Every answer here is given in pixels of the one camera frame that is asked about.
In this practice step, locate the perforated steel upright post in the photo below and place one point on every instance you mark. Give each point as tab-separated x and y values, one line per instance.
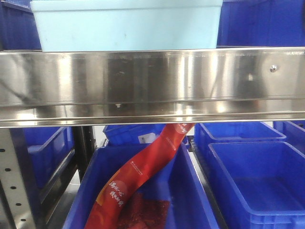
13	157

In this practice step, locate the light cyan plastic bin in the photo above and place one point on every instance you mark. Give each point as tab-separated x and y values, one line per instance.
126	25

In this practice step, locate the blue bin lower left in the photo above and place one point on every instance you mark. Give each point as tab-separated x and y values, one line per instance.
47	147

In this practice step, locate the blue bin behind middle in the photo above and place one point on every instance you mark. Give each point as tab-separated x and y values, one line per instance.
118	135

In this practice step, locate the stainless steel right shelf rack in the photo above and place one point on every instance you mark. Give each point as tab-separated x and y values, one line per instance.
142	87

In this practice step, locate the red printed banner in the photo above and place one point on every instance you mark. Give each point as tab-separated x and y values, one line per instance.
133	174

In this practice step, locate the blue bin lower right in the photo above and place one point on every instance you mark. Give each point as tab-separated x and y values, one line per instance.
259	185

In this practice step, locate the blue bin top row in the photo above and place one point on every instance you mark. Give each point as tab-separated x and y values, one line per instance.
18	29

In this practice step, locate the blue bin lower middle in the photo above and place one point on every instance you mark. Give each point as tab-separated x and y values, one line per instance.
177	183

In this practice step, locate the blue bin upper right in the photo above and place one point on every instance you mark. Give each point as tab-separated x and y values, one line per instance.
274	23

